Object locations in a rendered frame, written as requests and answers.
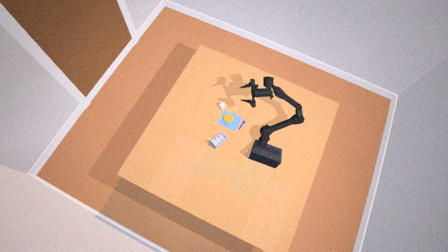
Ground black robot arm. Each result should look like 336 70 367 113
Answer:
257 76 304 148

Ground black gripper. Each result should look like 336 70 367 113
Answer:
240 78 264 108

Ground yellow plate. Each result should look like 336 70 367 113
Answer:
224 114 233 123

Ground light blue mat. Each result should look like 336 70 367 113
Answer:
218 110 242 131

